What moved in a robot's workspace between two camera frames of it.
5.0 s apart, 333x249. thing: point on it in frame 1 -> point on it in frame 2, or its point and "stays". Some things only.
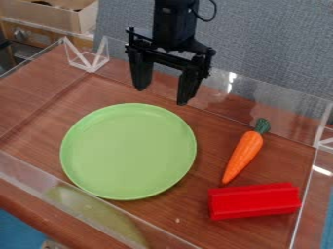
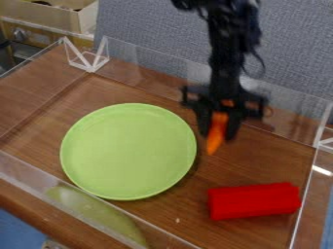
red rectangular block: x=252 y=200 stays
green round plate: x=127 y=152 stays
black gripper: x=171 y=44 -> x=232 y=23
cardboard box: x=73 y=16 stays
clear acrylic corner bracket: x=84 y=60 stays
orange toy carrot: x=246 y=150 -> x=216 y=127
